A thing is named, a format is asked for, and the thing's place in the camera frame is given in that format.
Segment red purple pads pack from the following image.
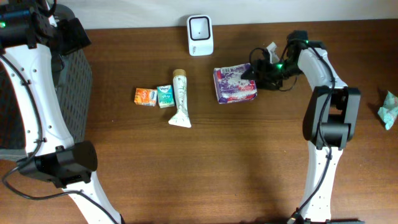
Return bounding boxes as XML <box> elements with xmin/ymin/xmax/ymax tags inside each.
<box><xmin>213</xmin><ymin>63</ymin><xmax>257</xmax><ymax>104</ymax></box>

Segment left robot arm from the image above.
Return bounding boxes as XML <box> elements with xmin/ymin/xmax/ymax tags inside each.
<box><xmin>1</xmin><ymin>1</ymin><xmax>124</xmax><ymax>223</ymax></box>

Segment orange tissue pocket pack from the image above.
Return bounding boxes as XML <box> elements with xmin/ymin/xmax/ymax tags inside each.
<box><xmin>134</xmin><ymin>88</ymin><xmax>157</xmax><ymax>106</ymax></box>

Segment teal tissue pocket pack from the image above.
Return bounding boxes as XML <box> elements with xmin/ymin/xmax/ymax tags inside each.
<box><xmin>157</xmin><ymin>85</ymin><xmax>175</xmax><ymax>108</ymax></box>

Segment mint green wipes pack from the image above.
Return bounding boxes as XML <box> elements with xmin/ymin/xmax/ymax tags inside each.
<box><xmin>377</xmin><ymin>91</ymin><xmax>397</xmax><ymax>130</ymax></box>

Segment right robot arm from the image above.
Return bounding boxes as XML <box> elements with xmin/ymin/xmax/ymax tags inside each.
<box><xmin>241</xmin><ymin>30</ymin><xmax>361</xmax><ymax>223</ymax></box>

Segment white tube with cork cap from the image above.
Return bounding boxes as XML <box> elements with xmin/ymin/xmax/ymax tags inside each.
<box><xmin>169</xmin><ymin>69</ymin><xmax>192</xmax><ymax>128</ymax></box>

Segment dark grey plastic basket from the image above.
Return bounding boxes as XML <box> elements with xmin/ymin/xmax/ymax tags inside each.
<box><xmin>0</xmin><ymin>3</ymin><xmax>93</xmax><ymax>162</ymax></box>

